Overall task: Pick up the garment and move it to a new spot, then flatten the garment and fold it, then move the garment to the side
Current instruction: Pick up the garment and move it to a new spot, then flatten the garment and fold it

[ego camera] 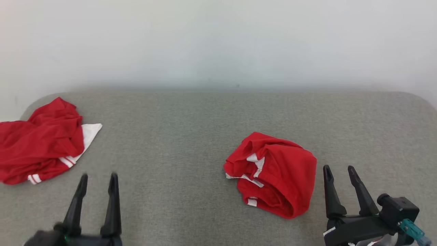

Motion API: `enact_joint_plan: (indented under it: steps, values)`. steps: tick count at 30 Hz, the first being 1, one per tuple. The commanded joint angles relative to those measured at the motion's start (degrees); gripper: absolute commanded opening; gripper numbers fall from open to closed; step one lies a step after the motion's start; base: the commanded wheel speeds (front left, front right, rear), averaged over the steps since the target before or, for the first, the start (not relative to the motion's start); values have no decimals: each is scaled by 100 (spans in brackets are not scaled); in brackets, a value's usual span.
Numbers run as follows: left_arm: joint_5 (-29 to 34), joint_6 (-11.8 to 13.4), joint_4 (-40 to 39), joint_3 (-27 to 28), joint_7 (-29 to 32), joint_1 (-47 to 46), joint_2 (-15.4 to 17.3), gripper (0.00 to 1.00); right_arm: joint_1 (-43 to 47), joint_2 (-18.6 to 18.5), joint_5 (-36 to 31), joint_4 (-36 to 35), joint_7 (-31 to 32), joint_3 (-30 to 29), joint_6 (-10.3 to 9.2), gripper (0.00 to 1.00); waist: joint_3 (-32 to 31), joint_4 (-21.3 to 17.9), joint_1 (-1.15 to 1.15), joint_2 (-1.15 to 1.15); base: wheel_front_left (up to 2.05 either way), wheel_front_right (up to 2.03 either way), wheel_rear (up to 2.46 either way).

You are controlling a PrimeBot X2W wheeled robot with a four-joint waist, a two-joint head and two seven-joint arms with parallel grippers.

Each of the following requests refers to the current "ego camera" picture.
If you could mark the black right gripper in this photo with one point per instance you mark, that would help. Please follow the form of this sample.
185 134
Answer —
358 227

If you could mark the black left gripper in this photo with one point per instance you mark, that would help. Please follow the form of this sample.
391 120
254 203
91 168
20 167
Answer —
85 241

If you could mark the red shorts white band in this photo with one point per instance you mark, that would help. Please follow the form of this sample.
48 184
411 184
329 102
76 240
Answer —
290 171

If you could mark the red basketball jersey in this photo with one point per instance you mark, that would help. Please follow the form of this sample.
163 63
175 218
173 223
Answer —
41 143

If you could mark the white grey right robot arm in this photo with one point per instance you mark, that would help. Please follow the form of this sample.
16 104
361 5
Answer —
391 242

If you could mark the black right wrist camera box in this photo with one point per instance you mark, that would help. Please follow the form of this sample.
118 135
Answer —
397 208

